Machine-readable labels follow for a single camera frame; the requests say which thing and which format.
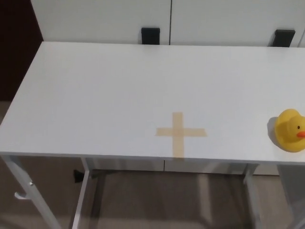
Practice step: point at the yellow rubber duck toy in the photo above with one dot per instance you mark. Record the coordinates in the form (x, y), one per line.
(286, 130)

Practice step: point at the white inner desk leg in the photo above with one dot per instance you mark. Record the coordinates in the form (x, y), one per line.
(82, 190)
(252, 198)

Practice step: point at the white slanted desk leg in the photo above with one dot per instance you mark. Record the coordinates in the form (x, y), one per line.
(23, 181)

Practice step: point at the white hook on desk leg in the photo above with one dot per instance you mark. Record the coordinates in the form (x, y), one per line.
(20, 196)

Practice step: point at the short beige tape strip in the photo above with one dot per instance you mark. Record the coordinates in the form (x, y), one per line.
(164, 132)

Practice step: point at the long beige tape strip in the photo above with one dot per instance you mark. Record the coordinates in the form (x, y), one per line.
(178, 148)

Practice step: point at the black floor foot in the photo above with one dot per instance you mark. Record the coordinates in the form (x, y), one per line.
(77, 176)

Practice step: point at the dark maroon panel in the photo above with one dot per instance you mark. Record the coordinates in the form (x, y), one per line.
(16, 47)

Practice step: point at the black partition bracket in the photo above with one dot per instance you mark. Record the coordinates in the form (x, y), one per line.
(150, 35)
(282, 38)

